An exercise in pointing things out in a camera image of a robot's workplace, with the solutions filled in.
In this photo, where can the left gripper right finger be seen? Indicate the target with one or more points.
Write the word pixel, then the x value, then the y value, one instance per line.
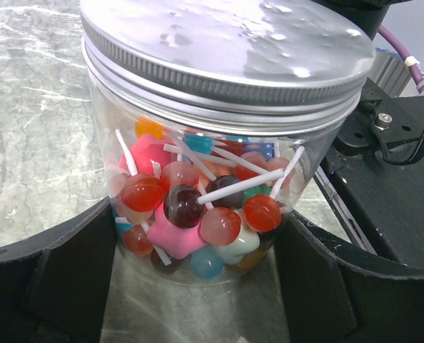
pixel 333 291

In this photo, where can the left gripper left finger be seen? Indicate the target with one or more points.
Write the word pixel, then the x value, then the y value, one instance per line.
pixel 54 285

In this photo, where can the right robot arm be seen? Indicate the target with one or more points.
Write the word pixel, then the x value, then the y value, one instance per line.
pixel 367 14

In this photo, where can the clear jar lid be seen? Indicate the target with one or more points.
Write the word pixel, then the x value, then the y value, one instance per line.
pixel 259 68

